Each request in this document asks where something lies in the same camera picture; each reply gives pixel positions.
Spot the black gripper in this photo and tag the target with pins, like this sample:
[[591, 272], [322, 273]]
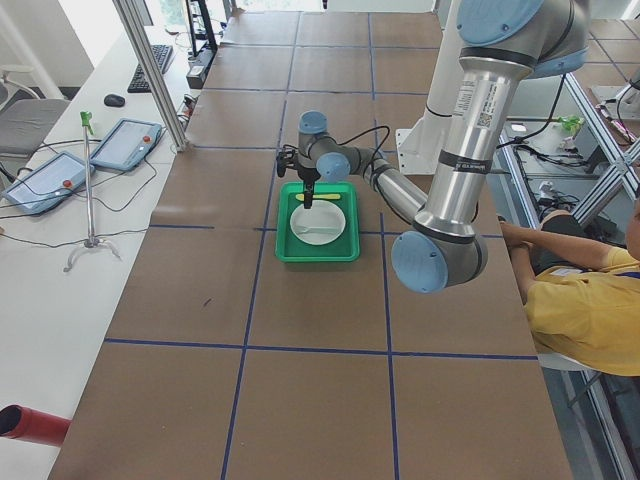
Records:
[[307, 176]]

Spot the yellow plastic spoon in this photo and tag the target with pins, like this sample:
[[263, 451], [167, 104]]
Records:
[[329, 196]]

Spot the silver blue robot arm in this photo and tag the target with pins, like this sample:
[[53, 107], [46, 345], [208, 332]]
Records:
[[488, 48]]

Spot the white round plate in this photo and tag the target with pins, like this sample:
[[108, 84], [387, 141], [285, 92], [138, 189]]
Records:
[[321, 214]]

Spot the green plastic tray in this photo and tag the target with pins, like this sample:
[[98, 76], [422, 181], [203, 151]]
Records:
[[346, 248]]

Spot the black computer box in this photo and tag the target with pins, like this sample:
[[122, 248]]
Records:
[[199, 66]]

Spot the blue teach pendant far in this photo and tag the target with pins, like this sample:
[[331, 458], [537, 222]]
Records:
[[126, 145]]

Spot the blue teach pendant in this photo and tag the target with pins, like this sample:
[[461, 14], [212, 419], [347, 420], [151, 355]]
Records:
[[48, 185], [126, 145]]

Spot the brown paper table cover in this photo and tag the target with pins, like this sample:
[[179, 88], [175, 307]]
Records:
[[222, 362]]

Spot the black computer mouse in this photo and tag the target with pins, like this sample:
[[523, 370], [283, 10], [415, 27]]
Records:
[[114, 100]]

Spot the blue teach pendant near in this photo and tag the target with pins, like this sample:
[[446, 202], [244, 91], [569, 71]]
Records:
[[48, 185]]

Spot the person in yellow shirt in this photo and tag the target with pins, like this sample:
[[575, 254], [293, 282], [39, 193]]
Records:
[[580, 295]]

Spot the grey office chair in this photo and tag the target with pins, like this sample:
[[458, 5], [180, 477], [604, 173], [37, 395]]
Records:
[[26, 122]]

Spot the red fire extinguisher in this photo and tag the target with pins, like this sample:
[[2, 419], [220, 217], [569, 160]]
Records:
[[29, 425]]

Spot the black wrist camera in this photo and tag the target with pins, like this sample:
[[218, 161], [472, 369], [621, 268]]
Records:
[[286, 159]]

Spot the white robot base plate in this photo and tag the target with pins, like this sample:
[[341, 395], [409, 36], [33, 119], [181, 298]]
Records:
[[407, 157]]

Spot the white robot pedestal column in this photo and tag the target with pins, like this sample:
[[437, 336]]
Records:
[[447, 76]]

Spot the grabber stick green handle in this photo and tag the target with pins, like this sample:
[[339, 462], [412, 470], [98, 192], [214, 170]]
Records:
[[92, 242]]

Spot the aluminium frame post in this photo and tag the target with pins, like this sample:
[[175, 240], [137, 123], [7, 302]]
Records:
[[135, 30]]

